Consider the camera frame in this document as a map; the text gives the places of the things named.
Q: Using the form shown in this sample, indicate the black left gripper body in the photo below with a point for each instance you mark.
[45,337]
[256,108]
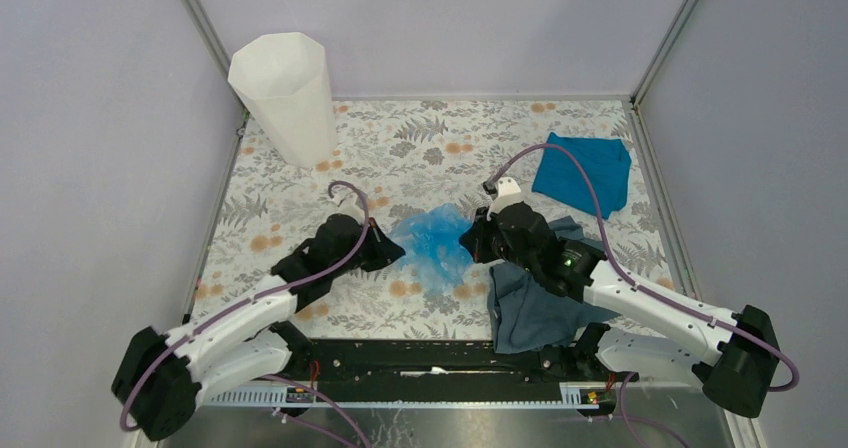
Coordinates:
[352,264]

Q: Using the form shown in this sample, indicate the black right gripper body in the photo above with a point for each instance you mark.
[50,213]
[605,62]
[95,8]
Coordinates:
[499,248]

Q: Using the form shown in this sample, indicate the blue plastic trash bag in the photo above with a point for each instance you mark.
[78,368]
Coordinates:
[432,248]

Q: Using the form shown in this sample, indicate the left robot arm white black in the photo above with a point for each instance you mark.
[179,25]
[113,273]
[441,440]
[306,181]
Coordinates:
[163,378]

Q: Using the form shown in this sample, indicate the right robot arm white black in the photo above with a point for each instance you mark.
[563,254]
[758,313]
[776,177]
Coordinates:
[731,356]

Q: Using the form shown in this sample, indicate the white paper trash bin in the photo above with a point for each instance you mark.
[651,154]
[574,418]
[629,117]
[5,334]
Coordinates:
[283,81]

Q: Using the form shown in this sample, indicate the grey-blue crumpled cloth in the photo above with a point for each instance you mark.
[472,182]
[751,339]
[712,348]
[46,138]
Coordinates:
[525,317]

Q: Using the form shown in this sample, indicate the floral patterned table mat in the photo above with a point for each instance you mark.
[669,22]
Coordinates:
[409,157]

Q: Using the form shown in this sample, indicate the teal folded cloth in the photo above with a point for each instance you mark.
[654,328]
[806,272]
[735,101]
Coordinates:
[594,174]

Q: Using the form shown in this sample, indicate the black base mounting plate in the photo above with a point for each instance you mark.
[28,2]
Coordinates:
[427,371]

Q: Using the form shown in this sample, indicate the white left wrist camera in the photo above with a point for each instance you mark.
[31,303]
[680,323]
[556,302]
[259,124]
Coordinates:
[354,205]

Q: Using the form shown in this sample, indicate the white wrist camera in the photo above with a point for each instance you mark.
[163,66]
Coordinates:
[504,191]
[354,205]

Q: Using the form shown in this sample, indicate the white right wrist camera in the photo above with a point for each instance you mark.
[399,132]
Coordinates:
[504,191]

